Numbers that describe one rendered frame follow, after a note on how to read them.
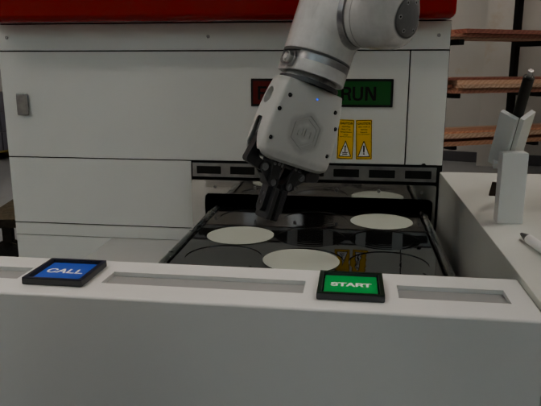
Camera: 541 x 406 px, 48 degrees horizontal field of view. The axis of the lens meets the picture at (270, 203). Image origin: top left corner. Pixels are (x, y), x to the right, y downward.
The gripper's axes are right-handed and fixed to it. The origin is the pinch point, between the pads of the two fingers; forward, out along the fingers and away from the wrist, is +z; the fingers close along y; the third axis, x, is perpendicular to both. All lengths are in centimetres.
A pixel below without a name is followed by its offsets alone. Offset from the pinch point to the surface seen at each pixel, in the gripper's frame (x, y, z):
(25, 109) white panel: 58, -24, 0
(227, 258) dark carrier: 5.1, -0.7, 9.0
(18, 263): -4.0, -27.1, 12.1
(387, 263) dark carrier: -6.1, 15.8, 3.0
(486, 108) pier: 434, 477, -139
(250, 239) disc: 11.2, 5.1, 6.7
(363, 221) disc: 12.4, 24.7, -0.3
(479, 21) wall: 464, 453, -233
